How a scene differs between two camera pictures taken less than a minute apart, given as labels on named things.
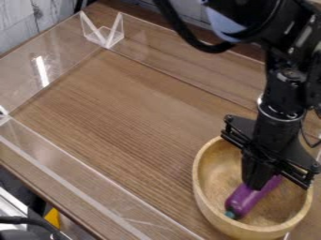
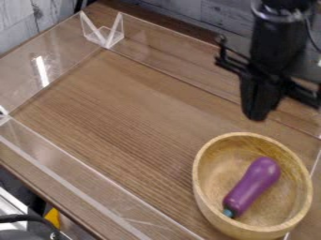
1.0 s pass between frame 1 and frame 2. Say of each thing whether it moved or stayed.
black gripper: moved
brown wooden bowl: stayed
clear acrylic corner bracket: stayed
